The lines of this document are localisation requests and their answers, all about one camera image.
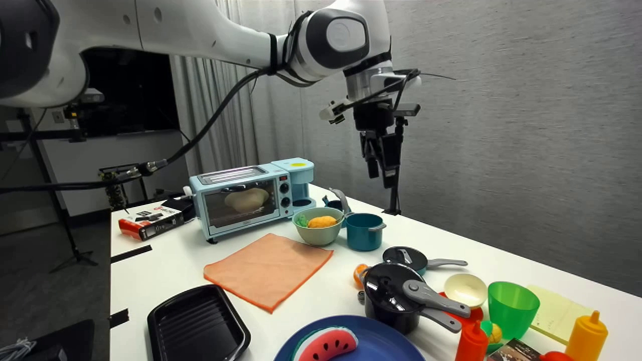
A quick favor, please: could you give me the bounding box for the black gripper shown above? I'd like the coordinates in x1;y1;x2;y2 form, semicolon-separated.
352;99;406;188

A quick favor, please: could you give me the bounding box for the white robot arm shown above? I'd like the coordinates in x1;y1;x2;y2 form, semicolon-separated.
0;0;406;186

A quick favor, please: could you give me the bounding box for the teal cup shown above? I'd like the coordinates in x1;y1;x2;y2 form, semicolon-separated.
342;212;385;251

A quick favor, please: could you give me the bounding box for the orange toy fruit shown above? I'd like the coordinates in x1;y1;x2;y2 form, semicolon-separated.
306;215;336;229

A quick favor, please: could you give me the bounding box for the green bowl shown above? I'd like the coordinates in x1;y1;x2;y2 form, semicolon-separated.
292;206;344;247

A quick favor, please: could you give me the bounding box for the small dark frying pan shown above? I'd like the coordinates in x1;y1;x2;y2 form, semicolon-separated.
382;247;465;274

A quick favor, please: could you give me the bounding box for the orange toy carrot piece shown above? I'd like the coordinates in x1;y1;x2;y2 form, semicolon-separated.
352;263;369;288

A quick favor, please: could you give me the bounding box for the light blue toaster oven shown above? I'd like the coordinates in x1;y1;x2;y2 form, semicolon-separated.
188;158;315;240

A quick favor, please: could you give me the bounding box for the orange cloth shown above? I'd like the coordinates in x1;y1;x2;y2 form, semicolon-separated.
202;233;332;312

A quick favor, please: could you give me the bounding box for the cream small bowl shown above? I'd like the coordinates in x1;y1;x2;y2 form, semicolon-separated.
442;272;487;309

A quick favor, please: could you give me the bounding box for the red small plate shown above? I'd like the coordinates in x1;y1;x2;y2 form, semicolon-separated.
448;307;483;325

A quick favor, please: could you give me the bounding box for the blue plate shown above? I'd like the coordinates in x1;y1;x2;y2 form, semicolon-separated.
275;314;422;361

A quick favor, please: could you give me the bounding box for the watermelon slice toy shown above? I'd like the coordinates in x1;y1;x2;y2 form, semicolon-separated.
292;326;358;361

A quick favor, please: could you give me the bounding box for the green translucent cup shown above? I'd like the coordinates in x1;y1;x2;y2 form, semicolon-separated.
487;281;539;338

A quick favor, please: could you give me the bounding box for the red ketchup bottle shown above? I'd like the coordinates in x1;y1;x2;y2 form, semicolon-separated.
454;322;487;361

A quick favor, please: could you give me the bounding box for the pale yellow cutting board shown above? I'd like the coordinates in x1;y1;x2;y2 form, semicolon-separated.
530;285;592;342

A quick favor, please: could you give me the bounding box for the black and red box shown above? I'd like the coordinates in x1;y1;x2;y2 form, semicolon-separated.
118;196;194;240

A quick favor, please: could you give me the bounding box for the black grill tray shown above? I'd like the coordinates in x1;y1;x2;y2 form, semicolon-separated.
146;285;251;361

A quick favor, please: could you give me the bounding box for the yellow mustard bottle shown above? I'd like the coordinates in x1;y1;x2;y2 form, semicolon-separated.
566;311;608;361

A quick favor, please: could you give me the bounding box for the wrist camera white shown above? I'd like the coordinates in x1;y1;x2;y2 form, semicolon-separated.
319;101;352;125

